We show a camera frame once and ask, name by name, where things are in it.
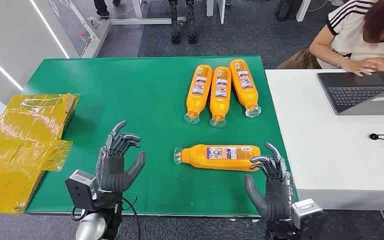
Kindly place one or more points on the person's right hand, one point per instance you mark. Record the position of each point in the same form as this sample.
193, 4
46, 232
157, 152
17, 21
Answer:
361, 65

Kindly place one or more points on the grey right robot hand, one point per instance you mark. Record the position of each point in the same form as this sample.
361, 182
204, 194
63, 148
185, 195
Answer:
276, 198

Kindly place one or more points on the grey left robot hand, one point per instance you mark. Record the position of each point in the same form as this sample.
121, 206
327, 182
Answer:
110, 165

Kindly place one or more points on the orange detergent bottle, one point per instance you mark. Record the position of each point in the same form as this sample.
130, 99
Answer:
198, 157
246, 96
197, 102
219, 106

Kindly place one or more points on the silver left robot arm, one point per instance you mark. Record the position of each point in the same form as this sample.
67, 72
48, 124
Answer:
91, 228

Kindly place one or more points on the dark grey laptop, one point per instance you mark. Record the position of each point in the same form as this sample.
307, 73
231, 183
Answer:
354, 94

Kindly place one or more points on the white desk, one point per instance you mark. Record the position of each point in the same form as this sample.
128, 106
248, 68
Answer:
328, 149

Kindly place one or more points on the white table leg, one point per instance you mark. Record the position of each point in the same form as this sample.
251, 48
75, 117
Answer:
220, 8
303, 8

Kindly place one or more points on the yellow taped cardboard box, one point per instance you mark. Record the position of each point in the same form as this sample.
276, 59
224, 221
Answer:
19, 145

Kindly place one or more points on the black robot leg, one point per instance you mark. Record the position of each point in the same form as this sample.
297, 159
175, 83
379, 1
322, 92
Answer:
175, 30
192, 30

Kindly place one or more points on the standing person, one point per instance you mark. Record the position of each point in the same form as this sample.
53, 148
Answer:
102, 11

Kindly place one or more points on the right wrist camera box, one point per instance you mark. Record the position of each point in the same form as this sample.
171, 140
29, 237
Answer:
306, 213

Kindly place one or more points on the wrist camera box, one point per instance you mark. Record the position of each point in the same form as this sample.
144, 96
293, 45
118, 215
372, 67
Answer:
79, 188
306, 213

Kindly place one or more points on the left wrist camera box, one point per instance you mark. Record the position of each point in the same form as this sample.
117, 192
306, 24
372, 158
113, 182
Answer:
79, 188

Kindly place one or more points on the white metal frame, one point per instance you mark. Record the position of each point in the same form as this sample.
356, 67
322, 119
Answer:
96, 33

